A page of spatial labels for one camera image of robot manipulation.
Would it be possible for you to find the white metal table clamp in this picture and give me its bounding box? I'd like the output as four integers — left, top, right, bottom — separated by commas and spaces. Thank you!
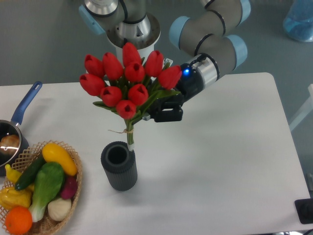
163, 58, 173, 67

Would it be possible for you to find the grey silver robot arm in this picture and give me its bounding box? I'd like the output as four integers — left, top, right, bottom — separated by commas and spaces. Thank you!
79, 0, 250, 122

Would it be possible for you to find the red tulip bouquet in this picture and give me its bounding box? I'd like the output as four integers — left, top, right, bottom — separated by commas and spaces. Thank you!
79, 42, 182, 151

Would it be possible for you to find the small yellow banana pepper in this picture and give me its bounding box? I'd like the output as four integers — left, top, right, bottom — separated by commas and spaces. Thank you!
5, 164, 34, 192

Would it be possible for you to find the orange fruit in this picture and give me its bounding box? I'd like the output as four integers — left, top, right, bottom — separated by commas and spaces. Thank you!
4, 206, 33, 235

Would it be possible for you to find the green bok choy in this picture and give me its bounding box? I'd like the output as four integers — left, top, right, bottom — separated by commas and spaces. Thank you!
29, 162, 65, 223

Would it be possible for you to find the purple red radish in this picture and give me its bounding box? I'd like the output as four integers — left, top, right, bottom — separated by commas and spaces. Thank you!
60, 176, 78, 199

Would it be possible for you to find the white garlic bulb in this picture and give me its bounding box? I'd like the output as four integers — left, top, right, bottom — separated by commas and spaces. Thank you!
47, 198, 71, 221

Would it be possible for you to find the brown bread roll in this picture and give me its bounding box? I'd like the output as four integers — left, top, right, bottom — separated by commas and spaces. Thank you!
0, 135, 20, 155

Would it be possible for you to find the black device at edge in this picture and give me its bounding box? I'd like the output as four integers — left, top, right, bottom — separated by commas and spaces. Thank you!
294, 198, 313, 224

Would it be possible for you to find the white frame bar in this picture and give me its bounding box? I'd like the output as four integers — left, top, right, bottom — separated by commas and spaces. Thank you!
289, 84, 313, 132

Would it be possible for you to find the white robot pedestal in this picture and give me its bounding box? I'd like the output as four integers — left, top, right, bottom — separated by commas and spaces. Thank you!
107, 13, 160, 62

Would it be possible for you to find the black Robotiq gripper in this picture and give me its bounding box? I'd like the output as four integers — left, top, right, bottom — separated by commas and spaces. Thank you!
143, 63, 204, 122

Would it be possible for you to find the blue handled saucepan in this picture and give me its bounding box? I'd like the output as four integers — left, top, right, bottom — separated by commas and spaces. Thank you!
0, 81, 43, 177

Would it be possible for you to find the blue translucent bag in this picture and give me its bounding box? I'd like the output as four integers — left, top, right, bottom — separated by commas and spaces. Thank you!
283, 0, 313, 42

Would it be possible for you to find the dark green cucumber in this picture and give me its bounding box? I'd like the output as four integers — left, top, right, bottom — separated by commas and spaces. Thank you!
15, 155, 46, 190

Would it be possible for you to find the yellow squash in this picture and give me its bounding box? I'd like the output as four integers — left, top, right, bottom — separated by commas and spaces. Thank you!
42, 142, 78, 176

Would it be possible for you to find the dark grey ribbed vase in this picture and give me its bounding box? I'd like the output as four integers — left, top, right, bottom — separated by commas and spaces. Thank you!
101, 141, 137, 191

